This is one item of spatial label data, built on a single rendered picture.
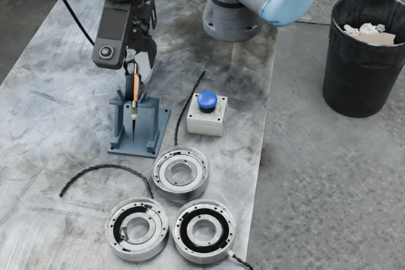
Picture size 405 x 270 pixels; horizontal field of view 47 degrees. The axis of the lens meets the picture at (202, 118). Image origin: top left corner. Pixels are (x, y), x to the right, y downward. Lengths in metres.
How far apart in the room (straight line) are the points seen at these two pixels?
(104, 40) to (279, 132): 1.33
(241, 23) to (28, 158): 0.56
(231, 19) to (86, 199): 0.53
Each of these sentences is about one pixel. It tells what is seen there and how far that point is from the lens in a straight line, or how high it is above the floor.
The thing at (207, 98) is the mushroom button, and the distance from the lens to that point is 0.91.
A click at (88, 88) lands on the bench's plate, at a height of 0.80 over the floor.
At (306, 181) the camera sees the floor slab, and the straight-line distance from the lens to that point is 1.87.
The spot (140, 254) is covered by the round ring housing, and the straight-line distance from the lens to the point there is 0.77.
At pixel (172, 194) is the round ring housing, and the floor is 0.83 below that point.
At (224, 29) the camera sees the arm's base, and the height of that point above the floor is 0.83.
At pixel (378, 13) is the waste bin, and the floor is 0.34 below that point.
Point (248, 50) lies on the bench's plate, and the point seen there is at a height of 0.80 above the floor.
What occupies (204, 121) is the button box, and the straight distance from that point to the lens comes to 0.91.
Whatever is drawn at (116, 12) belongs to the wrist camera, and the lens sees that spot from 0.78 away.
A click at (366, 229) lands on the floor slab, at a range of 1.81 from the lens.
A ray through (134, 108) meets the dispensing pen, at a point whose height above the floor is 0.88.
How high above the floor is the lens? 1.53
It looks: 49 degrees down
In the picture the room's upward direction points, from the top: 3 degrees counter-clockwise
